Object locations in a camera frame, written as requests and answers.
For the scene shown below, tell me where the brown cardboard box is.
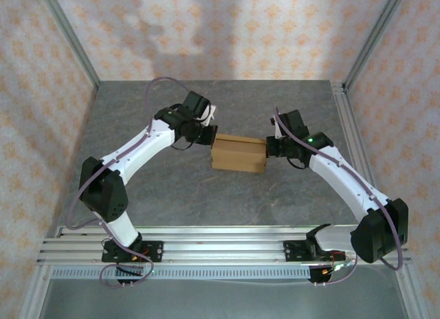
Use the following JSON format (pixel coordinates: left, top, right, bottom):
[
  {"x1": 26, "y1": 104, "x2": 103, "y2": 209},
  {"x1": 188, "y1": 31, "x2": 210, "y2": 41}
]
[{"x1": 210, "y1": 133, "x2": 269, "y2": 175}]

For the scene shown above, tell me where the grey metal panel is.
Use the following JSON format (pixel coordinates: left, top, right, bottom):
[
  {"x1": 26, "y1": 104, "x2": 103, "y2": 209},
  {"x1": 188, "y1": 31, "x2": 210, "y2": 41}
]
[{"x1": 41, "y1": 279, "x2": 405, "y2": 319}]

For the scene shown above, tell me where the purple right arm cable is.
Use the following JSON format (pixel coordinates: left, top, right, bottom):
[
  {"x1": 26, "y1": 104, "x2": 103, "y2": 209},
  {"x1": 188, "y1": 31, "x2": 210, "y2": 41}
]
[{"x1": 274, "y1": 107, "x2": 406, "y2": 288}]

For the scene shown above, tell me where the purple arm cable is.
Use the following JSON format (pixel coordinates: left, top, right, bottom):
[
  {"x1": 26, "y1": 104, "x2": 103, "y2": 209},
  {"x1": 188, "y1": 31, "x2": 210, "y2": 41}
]
[
  {"x1": 67, "y1": 76, "x2": 193, "y2": 289},
  {"x1": 274, "y1": 107, "x2": 406, "y2": 288}
]

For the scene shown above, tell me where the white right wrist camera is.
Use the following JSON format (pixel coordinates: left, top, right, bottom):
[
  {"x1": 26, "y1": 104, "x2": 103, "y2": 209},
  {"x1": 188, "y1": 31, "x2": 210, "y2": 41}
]
[{"x1": 269, "y1": 114, "x2": 286, "y2": 140}]

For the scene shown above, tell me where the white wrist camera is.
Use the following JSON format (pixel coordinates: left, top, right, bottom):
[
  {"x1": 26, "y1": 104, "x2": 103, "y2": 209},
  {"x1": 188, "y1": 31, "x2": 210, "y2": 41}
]
[
  {"x1": 269, "y1": 114, "x2": 286, "y2": 140},
  {"x1": 201, "y1": 104, "x2": 219, "y2": 123}
]

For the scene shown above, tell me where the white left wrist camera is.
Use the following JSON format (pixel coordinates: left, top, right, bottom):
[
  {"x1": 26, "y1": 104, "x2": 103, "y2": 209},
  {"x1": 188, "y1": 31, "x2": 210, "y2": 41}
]
[{"x1": 201, "y1": 104, "x2": 219, "y2": 123}]

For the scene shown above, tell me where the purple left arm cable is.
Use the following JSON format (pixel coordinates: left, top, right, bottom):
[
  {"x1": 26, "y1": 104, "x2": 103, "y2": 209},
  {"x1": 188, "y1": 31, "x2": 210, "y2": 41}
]
[{"x1": 67, "y1": 76, "x2": 193, "y2": 289}]

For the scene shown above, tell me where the aluminium side rail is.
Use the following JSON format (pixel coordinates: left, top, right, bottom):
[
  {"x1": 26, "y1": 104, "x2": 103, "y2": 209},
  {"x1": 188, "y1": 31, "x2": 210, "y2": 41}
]
[{"x1": 330, "y1": 80, "x2": 393, "y2": 237}]

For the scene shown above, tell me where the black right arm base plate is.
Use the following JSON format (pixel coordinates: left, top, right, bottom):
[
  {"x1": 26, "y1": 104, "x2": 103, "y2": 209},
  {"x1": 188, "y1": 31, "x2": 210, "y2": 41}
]
[{"x1": 283, "y1": 239, "x2": 347, "y2": 264}]

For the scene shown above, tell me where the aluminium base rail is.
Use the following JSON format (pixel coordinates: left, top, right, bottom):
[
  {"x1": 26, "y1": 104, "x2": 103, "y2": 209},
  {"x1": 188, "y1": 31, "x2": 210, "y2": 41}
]
[{"x1": 36, "y1": 224, "x2": 413, "y2": 266}]

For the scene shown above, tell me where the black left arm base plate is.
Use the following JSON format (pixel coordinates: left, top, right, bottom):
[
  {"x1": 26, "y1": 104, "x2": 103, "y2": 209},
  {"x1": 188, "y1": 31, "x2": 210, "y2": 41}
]
[{"x1": 102, "y1": 240, "x2": 164, "y2": 264}]

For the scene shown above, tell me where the aluminium frame post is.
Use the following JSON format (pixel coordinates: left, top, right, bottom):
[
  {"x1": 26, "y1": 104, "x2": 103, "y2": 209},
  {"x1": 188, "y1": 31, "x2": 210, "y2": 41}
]
[
  {"x1": 342, "y1": 0, "x2": 410, "y2": 89},
  {"x1": 36, "y1": 0, "x2": 101, "y2": 90}
]

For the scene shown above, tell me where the slotted grey cable duct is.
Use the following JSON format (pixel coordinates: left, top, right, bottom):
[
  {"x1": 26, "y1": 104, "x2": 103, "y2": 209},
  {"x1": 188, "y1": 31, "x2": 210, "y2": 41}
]
[{"x1": 51, "y1": 266, "x2": 312, "y2": 281}]

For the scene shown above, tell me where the aluminium lower frame leg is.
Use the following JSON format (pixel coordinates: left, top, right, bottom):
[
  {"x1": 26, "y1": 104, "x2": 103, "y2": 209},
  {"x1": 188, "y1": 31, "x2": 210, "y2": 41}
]
[
  {"x1": 393, "y1": 263, "x2": 426, "y2": 319},
  {"x1": 19, "y1": 263, "x2": 52, "y2": 319}
]

